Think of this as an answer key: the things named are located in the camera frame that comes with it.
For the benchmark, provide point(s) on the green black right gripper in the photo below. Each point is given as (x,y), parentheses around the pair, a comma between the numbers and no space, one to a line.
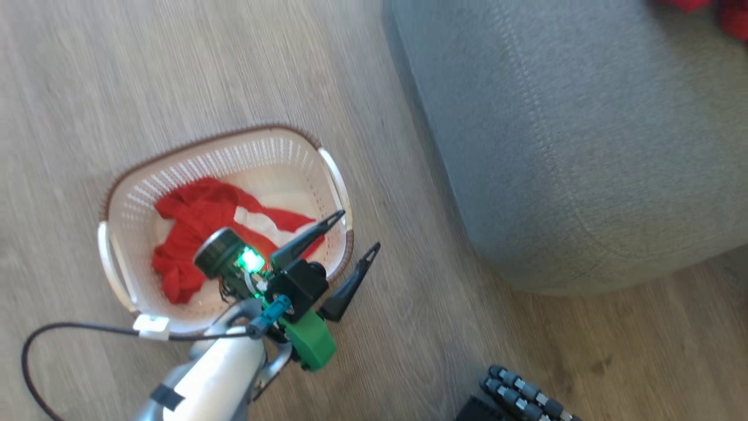
(298,286)

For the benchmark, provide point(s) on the red garment with white trim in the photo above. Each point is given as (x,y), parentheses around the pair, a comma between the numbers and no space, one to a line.
(193,216)

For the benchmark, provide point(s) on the grey fabric sofa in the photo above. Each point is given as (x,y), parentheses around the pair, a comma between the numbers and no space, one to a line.
(584,146)

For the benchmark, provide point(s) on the white plastic laundry basket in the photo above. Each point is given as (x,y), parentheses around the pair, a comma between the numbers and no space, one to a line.
(280,152)

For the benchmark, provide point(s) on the black grey ribbed robot part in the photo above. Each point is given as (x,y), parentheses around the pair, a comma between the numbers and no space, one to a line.
(514,392)

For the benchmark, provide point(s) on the round dark wrist camera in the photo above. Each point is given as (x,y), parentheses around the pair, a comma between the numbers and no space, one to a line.
(219,251)

